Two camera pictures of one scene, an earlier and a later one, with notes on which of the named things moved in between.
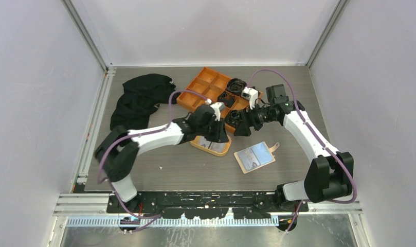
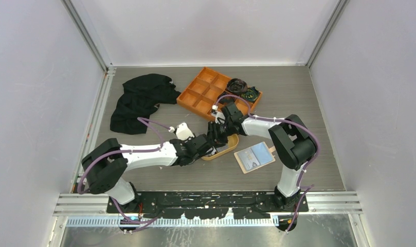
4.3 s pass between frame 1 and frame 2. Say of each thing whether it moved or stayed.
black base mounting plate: stayed
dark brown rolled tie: stayed
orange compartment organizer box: stayed
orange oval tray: moved
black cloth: stayed
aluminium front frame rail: stayed
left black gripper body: moved
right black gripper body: moved
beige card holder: stayed
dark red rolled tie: stayed
